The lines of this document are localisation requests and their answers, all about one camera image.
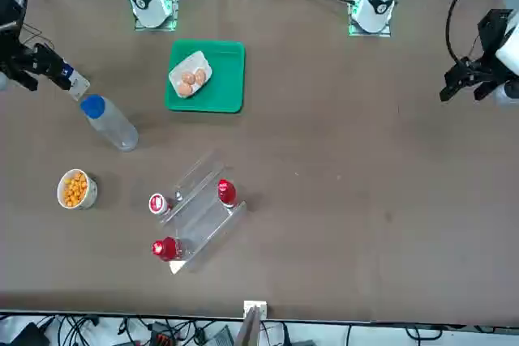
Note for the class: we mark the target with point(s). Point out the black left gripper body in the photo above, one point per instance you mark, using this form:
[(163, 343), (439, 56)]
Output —
[(494, 28)]

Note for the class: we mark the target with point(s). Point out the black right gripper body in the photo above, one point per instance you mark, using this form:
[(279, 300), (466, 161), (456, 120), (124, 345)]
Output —
[(10, 14)]

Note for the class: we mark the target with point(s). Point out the clear acrylic display stand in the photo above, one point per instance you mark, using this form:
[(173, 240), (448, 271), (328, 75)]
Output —
[(202, 224)]

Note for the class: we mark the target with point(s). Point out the clear bottle with blue cap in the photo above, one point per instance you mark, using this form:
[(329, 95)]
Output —
[(111, 125)]

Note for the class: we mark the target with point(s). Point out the paper bowl of orange snacks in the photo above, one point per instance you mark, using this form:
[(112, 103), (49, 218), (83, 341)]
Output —
[(73, 190)]

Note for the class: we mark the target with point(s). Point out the brown egg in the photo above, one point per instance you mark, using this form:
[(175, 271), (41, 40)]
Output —
[(187, 78), (200, 75), (184, 88)]

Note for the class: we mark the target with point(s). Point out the small red jar white lid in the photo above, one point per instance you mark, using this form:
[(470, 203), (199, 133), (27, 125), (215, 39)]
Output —
[(157, 203)]

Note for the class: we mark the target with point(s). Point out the green plastic tray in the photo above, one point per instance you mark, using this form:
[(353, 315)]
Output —
[(227, 86)]

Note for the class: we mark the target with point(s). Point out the red cola bottle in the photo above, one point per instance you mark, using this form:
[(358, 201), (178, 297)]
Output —
[(164, 249), (226, 192)]

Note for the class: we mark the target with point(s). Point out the orange black electronic device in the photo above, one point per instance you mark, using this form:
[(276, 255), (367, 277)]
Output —
[(162, 338)]

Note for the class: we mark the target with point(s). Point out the grey metal bar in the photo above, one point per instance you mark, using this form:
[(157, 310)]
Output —
[(248, 331)]

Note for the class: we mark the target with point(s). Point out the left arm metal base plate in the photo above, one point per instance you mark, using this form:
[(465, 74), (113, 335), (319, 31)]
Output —
[(385, 32)]

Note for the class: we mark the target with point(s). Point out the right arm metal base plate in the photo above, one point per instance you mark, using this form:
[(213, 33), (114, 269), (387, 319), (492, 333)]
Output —
[(170, 26)]

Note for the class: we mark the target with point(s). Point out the white bracket at table edge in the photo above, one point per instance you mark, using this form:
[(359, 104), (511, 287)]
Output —
[(262, 307)]

